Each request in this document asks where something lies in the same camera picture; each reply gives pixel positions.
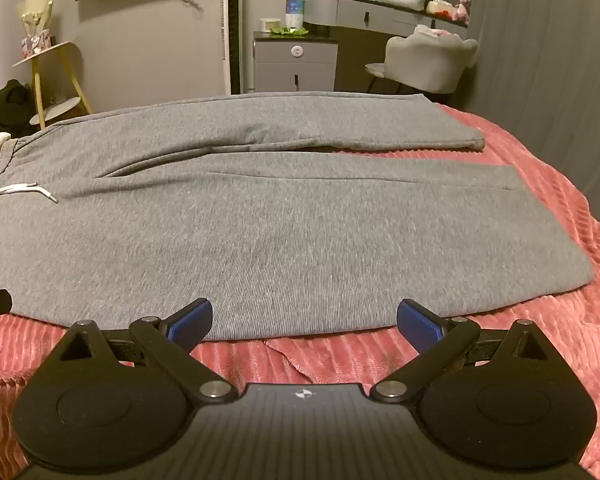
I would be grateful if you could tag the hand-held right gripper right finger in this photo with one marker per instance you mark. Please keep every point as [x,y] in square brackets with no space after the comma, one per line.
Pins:
[419,324]

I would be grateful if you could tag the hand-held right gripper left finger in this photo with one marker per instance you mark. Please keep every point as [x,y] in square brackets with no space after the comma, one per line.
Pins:
[196,318]

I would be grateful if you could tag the grey pants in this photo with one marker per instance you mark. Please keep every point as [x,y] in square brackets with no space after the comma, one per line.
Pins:
[260,230]

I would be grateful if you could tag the pink ribbed blanket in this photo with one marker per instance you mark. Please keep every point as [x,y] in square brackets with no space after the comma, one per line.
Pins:
[555,350]

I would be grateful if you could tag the black bag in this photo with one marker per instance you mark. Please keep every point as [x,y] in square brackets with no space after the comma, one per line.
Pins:
[10,107]

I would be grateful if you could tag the grey shell-back chair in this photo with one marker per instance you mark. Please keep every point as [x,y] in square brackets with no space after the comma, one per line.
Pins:
[430,62]

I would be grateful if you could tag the pink gift box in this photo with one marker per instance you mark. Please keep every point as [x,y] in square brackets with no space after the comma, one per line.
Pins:
[36,42]

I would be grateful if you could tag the grey bedside cabinet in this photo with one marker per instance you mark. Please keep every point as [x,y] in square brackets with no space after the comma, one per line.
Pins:
[292,67]

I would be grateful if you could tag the grey curtain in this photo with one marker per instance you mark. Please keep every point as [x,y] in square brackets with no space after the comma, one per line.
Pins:
[545,60]

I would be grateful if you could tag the wrapped flower bouquet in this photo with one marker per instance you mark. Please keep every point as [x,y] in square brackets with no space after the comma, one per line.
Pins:
[32,12]

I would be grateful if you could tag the green tray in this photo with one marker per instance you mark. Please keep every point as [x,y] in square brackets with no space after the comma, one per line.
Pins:
[290,32]

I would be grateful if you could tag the white jar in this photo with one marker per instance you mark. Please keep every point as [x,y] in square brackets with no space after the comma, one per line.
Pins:
[270,26]

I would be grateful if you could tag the red and white box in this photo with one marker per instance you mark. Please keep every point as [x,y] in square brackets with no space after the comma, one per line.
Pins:
[440,9]

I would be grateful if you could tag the grey vanity desk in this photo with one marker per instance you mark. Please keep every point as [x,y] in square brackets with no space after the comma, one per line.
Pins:
[360,12]

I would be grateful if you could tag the pink plush toy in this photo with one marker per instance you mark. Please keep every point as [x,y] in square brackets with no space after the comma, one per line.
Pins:
[463,9]

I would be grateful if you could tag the blue and white canister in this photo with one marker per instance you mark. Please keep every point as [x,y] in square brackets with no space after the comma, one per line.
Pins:
[294,15]

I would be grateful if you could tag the white tissue box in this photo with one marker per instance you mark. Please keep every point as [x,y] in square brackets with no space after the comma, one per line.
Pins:
[400,1]

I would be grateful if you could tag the wall shelf with trinkets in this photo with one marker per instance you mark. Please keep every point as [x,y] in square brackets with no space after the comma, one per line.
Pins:
[37,80]

